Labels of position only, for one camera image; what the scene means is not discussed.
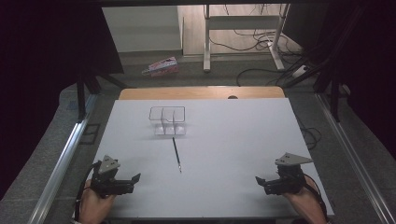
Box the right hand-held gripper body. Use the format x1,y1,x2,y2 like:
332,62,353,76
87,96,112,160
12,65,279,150
263,152,314,197

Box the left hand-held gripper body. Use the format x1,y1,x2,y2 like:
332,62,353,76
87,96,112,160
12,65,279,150
90,154,135,199

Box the black pen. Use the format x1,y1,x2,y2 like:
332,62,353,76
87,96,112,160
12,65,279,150
172,136,183,174

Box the clear plastic organizer box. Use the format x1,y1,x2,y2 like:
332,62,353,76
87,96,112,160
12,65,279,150
148,105,187,136

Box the person's left hand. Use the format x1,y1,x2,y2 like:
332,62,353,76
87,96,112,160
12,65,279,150
78,179,119,224

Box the person's right hand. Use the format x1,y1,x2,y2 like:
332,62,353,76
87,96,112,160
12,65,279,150
281,175,328,224

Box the black metal stand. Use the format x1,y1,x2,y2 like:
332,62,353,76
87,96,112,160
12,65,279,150
75,69,134,123
281,6,365,123

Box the wooden table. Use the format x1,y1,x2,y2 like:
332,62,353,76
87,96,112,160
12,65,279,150
118,86,286,101

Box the white power strip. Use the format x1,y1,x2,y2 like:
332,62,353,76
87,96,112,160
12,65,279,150
291,64,310,78

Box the pink printed packet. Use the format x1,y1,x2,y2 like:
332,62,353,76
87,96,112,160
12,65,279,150
141,56,180,78

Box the white panel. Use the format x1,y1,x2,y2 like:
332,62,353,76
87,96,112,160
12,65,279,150
102,6,184,54

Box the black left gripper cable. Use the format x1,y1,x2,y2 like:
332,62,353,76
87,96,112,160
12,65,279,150
74,161,103,222

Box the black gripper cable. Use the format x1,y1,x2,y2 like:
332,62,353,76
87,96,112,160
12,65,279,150
303,175,330,222
74,161,103,222

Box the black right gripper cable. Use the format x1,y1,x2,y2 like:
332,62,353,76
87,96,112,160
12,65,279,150
303,175,330,222

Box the aluminium rail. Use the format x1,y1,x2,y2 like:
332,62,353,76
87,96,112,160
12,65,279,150
315,92,396,224
27,92,99,224

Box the thin black cable loop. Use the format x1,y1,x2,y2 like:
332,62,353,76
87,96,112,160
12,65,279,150
294,114,322,151

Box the black floor cables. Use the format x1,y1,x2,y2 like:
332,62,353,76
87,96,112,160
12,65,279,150
207,4,316,88

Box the white desk frame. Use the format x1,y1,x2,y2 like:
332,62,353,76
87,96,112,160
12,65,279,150
203,3,291,74

